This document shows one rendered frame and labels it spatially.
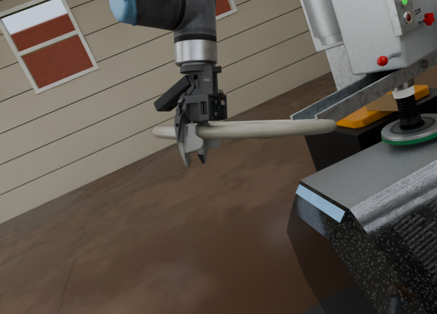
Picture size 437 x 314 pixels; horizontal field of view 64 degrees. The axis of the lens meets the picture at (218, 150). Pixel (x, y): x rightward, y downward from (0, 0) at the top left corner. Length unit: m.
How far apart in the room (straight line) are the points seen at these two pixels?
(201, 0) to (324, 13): 1.32
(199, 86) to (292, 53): 7.08
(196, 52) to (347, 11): 0.72
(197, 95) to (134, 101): 6.28
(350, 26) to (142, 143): 6.05
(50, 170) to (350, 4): 6.57
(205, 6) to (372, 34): 0.69
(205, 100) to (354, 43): 0.76
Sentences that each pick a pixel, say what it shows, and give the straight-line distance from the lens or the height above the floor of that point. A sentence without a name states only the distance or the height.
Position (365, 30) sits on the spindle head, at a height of 1.25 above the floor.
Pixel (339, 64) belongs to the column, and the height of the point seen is 1.05.
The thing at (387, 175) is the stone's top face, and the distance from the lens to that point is 1.27.
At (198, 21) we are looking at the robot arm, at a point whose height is 1.45.
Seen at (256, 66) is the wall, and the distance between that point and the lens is 7.45.
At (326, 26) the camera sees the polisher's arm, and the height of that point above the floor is 1.27.
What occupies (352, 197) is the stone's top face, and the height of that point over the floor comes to 0.81.
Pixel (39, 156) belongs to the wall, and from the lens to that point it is 7.28.
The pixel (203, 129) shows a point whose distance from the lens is 0.74.
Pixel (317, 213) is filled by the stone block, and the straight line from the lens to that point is 1.25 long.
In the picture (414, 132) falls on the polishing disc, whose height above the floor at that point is 0.86.
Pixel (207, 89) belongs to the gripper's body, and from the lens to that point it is 0.72.
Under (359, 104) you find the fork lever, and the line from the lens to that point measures 1.16.
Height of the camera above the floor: 1.38
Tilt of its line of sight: 15 degrees down
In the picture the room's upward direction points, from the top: 23 degrees counter-clockwise
